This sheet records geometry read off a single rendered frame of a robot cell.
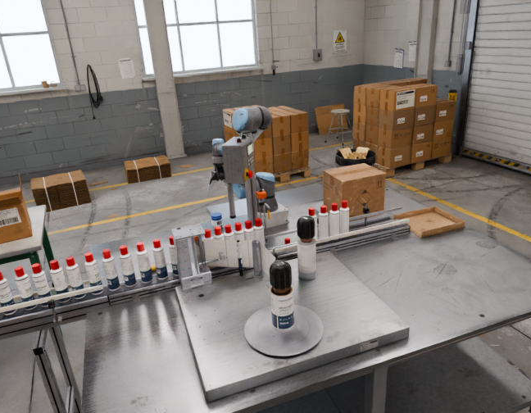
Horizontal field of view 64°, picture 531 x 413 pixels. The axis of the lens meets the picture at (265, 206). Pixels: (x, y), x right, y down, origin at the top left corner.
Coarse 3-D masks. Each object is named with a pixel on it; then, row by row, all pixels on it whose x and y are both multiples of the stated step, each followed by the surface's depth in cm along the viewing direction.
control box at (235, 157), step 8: (224, 144) 199; (232, 144) 198; (240, 144) 197; (224, 152) 199; (232, 152) 198; (240, 152) 197; (224, 160) 201; (232, 160) 200; (240, 160) 198; (224, 168) 203; (232, 168) 201; (240, 168) 200; (248, 168) 207; (232, 176) 203; (240, 176) 202
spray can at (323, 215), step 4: (320, 208) 223; (324, 208) 222; (320, 212) 224; (324, 212) 223; (320, 216) 224; (324, 216) 223; (328, 216) 225; (320, 220) 225; (324, 220) 224; (328, 220) 226; (320, 224) 226; (324, 224) 225; (328, 224) 226; (320, 228) 226; (324, 228) 226; (328, 228) 227; (320, 232) 227; (324, 232) 227; (328, 232) 228; (320, 236) 228; (324, 236) 228; (328, 236) 229
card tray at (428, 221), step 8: (424, 208) 266; (432, 208) 268; (400, 216) 261; (408, 216) 263; (416, 216) 263; (424, 216) 262; (432, 216) 262; (440, 216) 261; (448, 216) 257; (408, 224) 254; (416, 224) 254; (424, 224) 253; (432, 224) 252; (440, 224) 252; (448, 224) 251; (456, 224) 244; (464, 224) 246; (416, 232) 244; (424, 232) 237; (432, 232) 239; (440, 232) 242
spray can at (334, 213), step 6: (336, 204) 225; (336, 210) 225; (330, 216) 227; (336, 216) 226; (330, 222) 228; (336, 222) 227; (330, 228) 230; (336, 228) 228; (330, 234) 231; (336, 234) 230
